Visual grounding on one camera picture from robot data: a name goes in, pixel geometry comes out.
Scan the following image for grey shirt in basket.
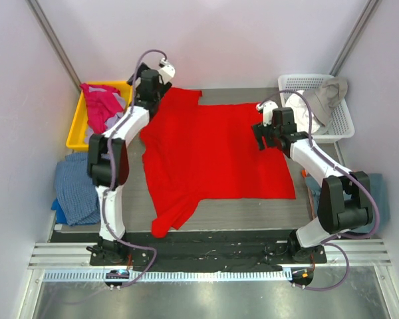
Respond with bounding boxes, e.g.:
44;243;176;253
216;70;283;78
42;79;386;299
303;77;348;126

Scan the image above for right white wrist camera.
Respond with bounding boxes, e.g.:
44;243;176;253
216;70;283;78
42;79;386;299
256;100;279;126

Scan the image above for white shirt in basket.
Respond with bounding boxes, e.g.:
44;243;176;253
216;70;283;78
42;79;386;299
285;90;324;134

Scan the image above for white perforated basket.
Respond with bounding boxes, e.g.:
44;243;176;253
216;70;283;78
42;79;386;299
277;74;355;144

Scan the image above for blue checkered shirt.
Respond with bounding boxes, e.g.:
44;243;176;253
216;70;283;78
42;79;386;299
51;152;100;226

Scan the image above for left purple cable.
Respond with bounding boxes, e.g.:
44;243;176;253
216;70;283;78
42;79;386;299
106;49;174;288

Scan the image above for pink t shirt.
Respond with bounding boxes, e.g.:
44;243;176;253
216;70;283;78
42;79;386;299
80;83;126;134

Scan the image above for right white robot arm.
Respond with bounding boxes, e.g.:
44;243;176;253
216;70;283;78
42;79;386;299
252;104;380;263

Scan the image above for teal folded t shirt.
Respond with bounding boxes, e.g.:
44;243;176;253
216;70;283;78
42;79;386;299
304;172;392;233

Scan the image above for white slotted cable duct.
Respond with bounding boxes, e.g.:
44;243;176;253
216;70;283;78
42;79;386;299
43;268;292;283

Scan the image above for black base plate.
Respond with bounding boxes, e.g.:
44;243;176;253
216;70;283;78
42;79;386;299
86;229;327;272

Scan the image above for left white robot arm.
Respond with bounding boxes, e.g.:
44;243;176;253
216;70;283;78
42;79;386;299
86;64;176;266

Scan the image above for yellow plastic bin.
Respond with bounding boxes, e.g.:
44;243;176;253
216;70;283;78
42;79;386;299
66;81;132;152

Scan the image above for red t shirt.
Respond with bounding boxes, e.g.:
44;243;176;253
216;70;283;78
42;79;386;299
140;88;295;238

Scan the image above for lavender t shirt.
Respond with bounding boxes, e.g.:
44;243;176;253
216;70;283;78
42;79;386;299
105;96;127;130

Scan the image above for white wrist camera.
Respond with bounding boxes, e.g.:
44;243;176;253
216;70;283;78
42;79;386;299
256;100;279;126
158;58;176;84

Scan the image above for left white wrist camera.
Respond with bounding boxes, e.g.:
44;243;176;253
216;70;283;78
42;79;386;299
158;58;176;84

